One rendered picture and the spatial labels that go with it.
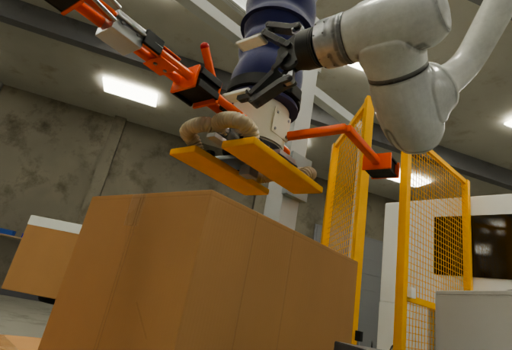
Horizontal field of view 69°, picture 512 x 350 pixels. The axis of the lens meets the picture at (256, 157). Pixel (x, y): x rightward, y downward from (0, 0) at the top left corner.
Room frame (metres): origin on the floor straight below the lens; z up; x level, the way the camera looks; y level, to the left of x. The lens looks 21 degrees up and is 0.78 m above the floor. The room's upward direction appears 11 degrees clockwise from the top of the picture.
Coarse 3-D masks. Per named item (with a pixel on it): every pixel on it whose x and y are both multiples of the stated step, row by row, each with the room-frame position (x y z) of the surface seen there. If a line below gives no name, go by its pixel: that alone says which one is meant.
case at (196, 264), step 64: (192, 192) 0.64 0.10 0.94; (128, 256) 0.73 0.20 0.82; (192, 256) 0.61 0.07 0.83; (256, 256) 0.71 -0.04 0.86; (320, 256) 0.89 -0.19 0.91; (64, 320) 0.83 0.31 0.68; (128, 320) 0.69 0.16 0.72; (192, 320) 0.62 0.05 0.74; (256, 320) 0.74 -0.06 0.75; (320, 320) 0.92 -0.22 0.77
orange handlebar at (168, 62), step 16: (96, 16) 0.59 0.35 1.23; (144, 48) 0.68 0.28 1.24; (144, 64) 0.71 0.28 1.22; (160, 64) 0.69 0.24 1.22; (176, 64) 0.70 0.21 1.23; (176, 80) 0.76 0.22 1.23; (240, 112) 0.87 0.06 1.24; (320, 128) 0.88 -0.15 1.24; (336, 128) 0.85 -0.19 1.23; (352, 128) 0.84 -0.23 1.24
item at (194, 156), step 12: (180, 156) 0.94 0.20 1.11; (192, 156) 0.92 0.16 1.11; (204, 156) 0.91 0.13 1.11; (204, 168) 0.99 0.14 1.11; (216, 168) 0.97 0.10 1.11; (228, 168) 0.98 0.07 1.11; (228, 180) 1.06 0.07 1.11; (240, 180) 1.04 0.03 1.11; (252, 180) 1.07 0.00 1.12; (240, 192) 1.17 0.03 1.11; (252, 192) 1.14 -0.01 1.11; (264, 192) 1.12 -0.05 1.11
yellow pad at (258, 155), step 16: (224, 144) 0.81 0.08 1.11; (240, 144) 0.78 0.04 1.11; (256, 144) 0.76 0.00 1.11; (256, 160) 0.86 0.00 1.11; (272, 160) 0.83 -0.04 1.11; (272, 176) 0.95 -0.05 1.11; (288, 176) 0.93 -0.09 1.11; (304, 176) 0.93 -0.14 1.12; (304, 192) 1.04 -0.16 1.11; (320, 192) 1.01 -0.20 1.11
